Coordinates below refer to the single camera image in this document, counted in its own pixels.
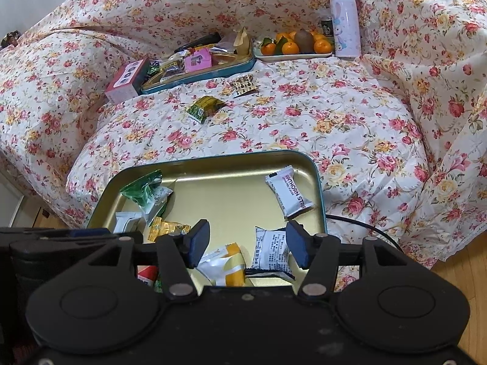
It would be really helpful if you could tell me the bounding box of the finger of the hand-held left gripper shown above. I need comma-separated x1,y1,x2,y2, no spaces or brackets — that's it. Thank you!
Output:
57,228,143,245

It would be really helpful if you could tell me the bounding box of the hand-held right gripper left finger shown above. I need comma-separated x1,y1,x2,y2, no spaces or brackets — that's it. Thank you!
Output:
82,218,212,298

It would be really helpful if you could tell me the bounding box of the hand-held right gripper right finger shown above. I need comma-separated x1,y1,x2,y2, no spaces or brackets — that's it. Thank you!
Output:
285,220,411,298

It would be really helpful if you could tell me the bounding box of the white blue snack packet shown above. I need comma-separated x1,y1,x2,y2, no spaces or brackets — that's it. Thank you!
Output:
245,226,296,282

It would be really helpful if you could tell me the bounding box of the orange yellow snack packet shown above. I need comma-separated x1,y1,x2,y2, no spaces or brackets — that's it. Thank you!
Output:
148,216,192,243

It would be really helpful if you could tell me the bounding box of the yellow white snack packet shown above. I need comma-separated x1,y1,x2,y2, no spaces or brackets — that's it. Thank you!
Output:
196,242,246,287

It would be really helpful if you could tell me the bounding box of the grey snack packet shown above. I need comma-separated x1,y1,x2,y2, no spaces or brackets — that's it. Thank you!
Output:
114,212,147,234

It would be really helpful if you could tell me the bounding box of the white dark-lettered snack packet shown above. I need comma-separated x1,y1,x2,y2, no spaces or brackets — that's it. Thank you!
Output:
265,165,317,219

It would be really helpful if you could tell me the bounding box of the gold tin tray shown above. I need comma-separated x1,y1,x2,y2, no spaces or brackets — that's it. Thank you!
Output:
87,150,327,286

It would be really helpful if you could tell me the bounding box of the red white snack packet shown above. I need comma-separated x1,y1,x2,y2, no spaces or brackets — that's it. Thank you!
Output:
137,265,159,284

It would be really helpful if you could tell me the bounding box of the dark green snack packet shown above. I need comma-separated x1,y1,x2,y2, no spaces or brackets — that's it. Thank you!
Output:
121,171,163,206

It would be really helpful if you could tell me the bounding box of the green yellow snack packet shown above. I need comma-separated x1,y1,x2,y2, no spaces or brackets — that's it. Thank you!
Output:
186,96,226,123

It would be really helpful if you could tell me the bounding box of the large pink box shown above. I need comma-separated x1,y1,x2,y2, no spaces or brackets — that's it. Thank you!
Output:
104,58,151,104

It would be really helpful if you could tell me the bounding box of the gold patterned snack packet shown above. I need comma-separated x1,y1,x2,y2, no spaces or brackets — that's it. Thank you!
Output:
229,75,258,97

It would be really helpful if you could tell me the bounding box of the teal tin tray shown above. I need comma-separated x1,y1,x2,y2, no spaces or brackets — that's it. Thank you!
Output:
141,47,255,96

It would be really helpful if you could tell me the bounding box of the heap of assorted sweets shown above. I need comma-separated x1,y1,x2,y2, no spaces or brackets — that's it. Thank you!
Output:
146,34,252,84

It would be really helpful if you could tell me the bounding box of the small pink box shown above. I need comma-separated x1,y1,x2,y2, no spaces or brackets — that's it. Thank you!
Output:
184,48,212,73

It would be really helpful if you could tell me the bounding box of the white fruit plate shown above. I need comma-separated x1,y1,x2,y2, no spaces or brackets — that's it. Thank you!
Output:
253,38,335,62

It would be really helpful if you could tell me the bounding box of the pile of mandarin oranges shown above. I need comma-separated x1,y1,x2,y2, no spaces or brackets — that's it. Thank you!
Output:
261,32,333,56

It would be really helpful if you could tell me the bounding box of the long black packet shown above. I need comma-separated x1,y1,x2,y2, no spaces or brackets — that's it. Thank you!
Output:
174,33,221,52

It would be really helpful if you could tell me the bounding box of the brown kiwi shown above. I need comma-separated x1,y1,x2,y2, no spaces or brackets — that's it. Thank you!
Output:
295,29,314,54

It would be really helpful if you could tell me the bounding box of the cream paper packet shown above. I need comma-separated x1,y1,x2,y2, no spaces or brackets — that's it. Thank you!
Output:
233,26,252,56

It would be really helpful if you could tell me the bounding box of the purple white bottle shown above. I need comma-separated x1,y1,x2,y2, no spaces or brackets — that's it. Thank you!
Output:
328,0,362,58

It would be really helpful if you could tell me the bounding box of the black cable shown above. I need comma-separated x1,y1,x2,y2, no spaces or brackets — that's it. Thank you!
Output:
325,215,404,253

